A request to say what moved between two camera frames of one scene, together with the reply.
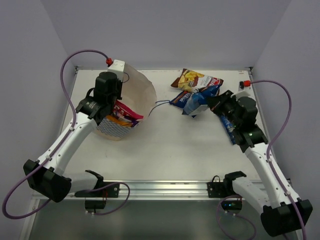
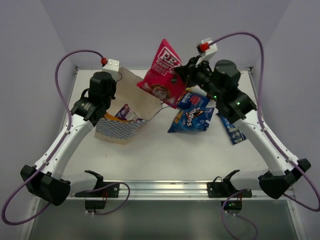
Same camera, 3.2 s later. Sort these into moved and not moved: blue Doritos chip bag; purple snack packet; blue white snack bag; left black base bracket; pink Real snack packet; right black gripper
Moved: right black gripper; purple snack packet; blue Doritos chip bag; pink Real snack packet
Not moved: left black base bracket; blue white snack bag
